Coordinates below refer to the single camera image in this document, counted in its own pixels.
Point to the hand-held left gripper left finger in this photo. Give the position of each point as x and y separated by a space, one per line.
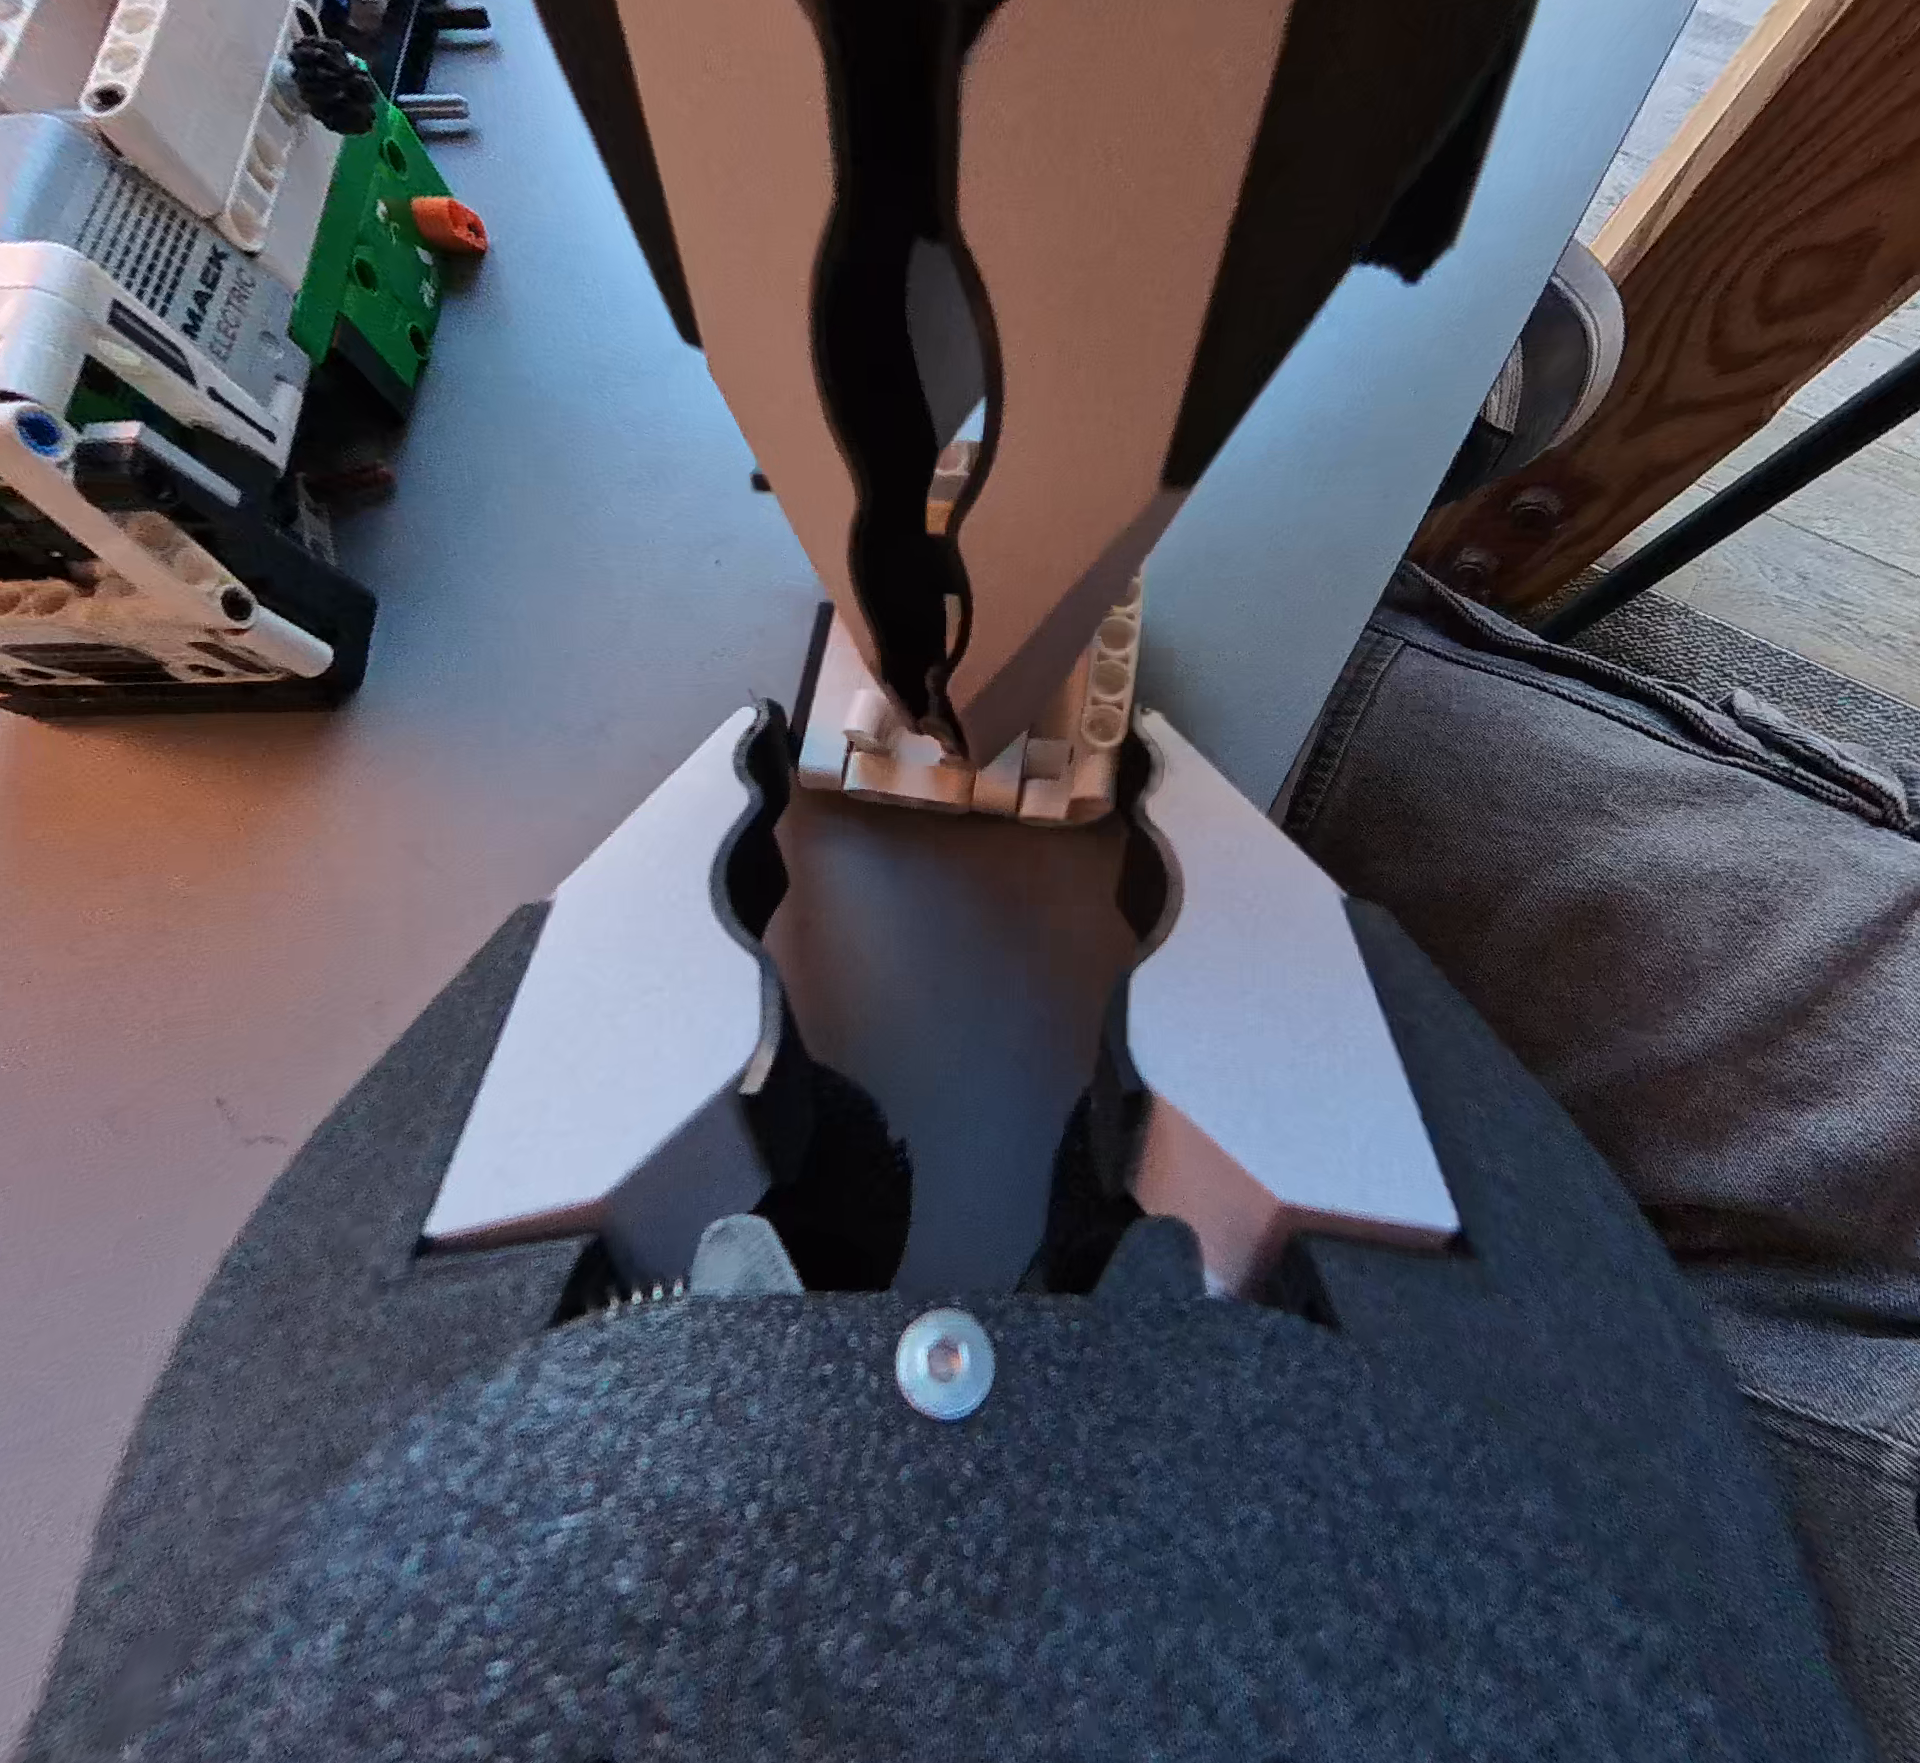
615 1045

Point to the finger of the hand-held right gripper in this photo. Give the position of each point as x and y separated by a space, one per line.
1111 217
722 144

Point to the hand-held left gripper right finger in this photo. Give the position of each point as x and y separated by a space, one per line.
1277 1045

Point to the white lego panel assembly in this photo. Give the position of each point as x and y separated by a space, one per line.
917 782

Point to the lego truck model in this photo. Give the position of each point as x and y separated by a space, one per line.
182 293

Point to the person's grey shoe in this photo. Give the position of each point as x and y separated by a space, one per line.
1562 353

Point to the person's leg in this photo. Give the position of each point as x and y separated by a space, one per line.
1649 970

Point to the black metal stand leg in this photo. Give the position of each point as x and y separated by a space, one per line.
1724 504

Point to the wooden post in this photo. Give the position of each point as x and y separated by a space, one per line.
1769 263

